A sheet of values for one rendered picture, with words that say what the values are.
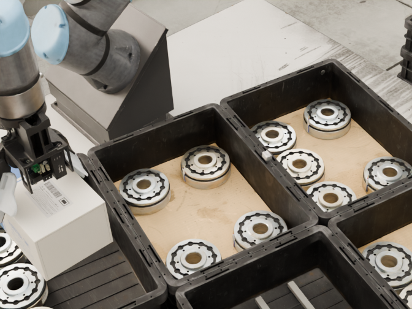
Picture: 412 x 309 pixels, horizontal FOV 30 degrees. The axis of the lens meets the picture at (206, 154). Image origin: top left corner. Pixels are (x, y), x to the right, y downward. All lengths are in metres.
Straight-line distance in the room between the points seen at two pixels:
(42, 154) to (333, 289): 0.61
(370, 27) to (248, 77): 1.55
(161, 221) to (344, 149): 0.43
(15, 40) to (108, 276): 0.61
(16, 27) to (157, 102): 0.93
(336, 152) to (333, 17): 1.99
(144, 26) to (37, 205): 0.74
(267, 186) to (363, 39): 2.03
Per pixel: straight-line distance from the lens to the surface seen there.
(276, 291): 1.41
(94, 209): 1.15
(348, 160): 1.64
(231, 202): 1.55
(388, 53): 3.40
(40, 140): 1.06
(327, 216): 1.39
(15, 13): 0.98
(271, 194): 1.50
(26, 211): 1.17
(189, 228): 1.51
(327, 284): 1.42
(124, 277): 1.45
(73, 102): 1.90
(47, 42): 1.66
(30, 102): 1.04
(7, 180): 1.15
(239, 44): 2.20
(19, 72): 1.00
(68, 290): 1.45
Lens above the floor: 1.95
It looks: 43 degrees down
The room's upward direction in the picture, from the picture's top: 4 degrees counter-clockwise
